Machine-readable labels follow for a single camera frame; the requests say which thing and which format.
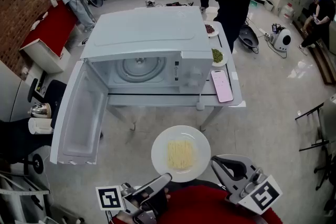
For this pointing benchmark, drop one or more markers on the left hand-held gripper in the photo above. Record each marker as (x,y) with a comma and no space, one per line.
(110,198)

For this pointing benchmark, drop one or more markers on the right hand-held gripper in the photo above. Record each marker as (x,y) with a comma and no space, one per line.
(262,196)

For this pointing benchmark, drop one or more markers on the white plate with noodles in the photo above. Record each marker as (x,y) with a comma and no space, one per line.
(161,152)

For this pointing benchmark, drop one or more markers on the yellowish powder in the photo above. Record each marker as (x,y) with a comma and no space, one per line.
(181,154)

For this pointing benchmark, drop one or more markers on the white microwave oven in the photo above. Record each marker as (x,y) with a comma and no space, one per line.
(147,29)

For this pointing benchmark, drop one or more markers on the person's left forearm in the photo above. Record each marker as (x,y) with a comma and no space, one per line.
(123,219)

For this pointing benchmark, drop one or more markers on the person's left hand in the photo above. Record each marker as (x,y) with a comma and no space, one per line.
(167,194)

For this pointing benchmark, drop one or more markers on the person's red top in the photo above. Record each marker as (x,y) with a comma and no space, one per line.
(199,207)

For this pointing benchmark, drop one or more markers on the white table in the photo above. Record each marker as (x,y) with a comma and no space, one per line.
(157,100)

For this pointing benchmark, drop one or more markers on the pink smartphone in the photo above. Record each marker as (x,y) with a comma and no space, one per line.
(221,86)

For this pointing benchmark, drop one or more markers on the black chair base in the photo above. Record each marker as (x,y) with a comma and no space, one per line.
(326,170)

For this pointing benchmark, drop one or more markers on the white plate under green beans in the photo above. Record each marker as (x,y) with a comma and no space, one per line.
(224,60)

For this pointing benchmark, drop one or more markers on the green beans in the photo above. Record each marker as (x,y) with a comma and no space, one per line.
(217,55)

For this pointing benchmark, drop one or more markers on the white cup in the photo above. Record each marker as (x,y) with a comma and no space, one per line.
(39,126)

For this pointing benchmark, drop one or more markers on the black office chair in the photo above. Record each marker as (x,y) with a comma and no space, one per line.
(56,94)

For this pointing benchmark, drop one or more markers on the silver kettle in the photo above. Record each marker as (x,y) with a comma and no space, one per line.
(39,111)

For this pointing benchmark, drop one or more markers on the white round device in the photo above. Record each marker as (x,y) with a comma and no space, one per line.
(282,39)

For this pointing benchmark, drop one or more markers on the white plate under red beans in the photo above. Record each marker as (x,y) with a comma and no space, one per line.
(216,31)

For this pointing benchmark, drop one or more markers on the white power strip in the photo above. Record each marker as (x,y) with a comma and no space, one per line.
(263,32)

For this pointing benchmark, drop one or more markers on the red beans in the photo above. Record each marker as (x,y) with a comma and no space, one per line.
(209,29)

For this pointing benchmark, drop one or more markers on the black wheeled bench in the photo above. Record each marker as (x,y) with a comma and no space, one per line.
(15,139)

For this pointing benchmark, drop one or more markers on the water jug with red label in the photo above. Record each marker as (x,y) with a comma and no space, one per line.
(287,11)

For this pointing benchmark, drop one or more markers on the white waste bin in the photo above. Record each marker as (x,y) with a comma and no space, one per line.
(269,5)

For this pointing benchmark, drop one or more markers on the white board panel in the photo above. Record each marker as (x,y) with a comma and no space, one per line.
(10,91)

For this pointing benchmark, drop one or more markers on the red topped white cabinet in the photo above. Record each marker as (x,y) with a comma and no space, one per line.
(50,31)

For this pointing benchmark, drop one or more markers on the grey chair with black frame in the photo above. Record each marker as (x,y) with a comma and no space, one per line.
(328,118)

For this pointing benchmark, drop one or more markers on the white shelf frame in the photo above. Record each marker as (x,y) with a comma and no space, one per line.
(18,191)

